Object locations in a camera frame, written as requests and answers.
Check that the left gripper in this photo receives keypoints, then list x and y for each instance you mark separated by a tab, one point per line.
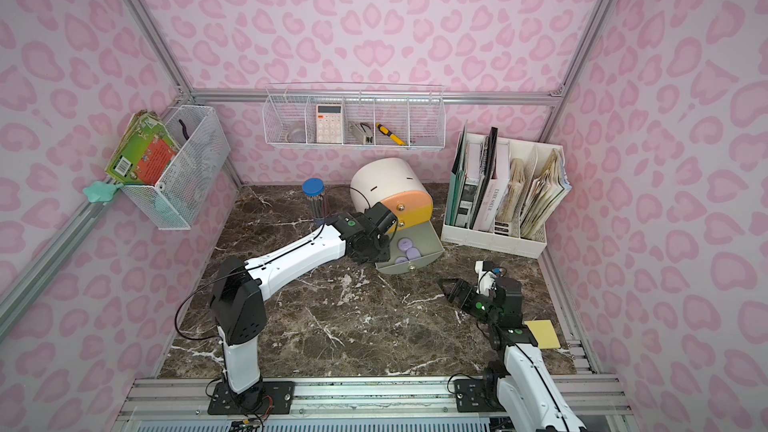
381	222

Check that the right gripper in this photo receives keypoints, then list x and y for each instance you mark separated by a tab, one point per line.
463	296

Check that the orange top drawer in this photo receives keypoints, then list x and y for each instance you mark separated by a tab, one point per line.
409	201

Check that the green bottom drawer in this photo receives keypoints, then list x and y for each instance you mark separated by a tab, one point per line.
424	237

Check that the white drawer cabinet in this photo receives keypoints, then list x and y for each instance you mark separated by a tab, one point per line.
380	179

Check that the yellow drawer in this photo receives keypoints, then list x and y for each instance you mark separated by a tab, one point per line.
413	213

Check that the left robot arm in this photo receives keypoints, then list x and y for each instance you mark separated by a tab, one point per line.
242	287

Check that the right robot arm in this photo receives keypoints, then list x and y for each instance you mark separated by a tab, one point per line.
519	382

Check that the yellow sticky note pad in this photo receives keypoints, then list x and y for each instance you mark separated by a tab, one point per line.
544	333

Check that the white file organizer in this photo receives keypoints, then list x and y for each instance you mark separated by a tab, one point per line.
501	193

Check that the clear tape roll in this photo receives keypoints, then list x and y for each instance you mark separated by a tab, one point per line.
297	135

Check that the pink white calculator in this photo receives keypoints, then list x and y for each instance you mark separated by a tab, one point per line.
329	124

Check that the green red booklet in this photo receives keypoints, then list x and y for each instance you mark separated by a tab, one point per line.
144	152

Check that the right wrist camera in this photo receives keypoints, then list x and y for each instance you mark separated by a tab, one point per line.
487	273

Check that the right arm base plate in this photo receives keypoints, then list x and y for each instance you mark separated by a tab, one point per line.
471	395

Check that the white wire wall shelf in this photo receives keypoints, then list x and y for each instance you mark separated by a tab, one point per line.
415	114

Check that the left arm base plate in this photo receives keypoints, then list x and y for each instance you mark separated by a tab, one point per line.
264	398

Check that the white mesh wall basket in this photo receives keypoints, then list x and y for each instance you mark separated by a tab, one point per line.
175	202

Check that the mint green wall hook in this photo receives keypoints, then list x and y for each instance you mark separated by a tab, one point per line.
101	192

